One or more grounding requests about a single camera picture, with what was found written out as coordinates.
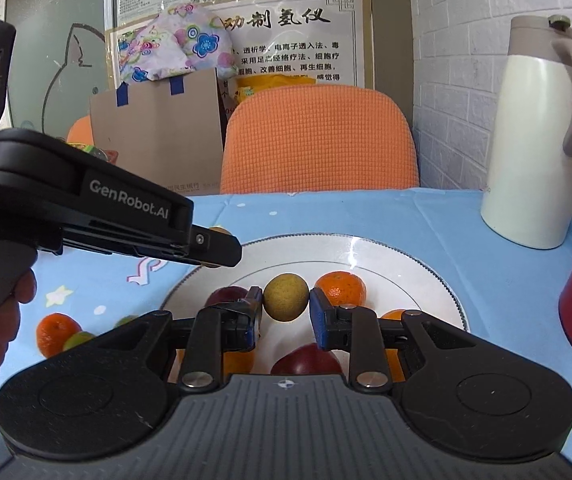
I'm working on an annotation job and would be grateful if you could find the framed calligraphy poster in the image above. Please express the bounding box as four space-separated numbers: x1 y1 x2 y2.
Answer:
106 0 373 91

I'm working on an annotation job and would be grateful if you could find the yellow plastic bag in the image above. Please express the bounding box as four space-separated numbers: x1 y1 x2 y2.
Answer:
233 74 317 106

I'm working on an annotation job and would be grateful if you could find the large orange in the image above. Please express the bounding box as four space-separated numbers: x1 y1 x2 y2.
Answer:
378 308 411 383
173 347 257 376

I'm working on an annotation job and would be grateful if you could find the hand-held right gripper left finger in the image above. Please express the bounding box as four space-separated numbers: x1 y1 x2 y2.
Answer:
83 286 265 393

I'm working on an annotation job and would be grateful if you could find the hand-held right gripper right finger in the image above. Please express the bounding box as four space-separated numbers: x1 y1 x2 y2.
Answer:
308 287 487 393

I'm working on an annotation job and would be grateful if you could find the floral cloth bag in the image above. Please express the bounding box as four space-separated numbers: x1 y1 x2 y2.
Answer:
118 2 239 83

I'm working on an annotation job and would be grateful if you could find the red plum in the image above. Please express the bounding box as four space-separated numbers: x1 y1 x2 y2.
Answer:
205 286 249 311
271 343 344 376

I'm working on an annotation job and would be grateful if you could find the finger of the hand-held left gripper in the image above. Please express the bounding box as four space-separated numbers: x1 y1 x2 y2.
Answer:
136 227 243 268

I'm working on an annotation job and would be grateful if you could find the instant noodle cup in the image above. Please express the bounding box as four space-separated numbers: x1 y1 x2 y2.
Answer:
68 143 109 158

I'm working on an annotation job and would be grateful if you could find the glass panel with cat drawing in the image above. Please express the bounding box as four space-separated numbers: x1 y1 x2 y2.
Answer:
6 0 106 136

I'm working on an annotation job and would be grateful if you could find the orange chair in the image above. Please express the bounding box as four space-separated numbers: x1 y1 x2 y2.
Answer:
220 85 421 195
66 115 94 145

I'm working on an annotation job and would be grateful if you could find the white thermos jug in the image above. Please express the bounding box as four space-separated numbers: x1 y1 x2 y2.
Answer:
480 15 572 250

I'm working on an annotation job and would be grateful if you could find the cardboard box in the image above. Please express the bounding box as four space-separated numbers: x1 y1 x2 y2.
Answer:
89 68 227 196

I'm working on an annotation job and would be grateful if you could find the white plate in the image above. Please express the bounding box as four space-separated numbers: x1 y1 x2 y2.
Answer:
160 232 471 376

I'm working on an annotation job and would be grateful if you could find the small tangerine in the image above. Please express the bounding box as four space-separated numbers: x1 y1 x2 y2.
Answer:
36 313 82 359
314 270 367 308

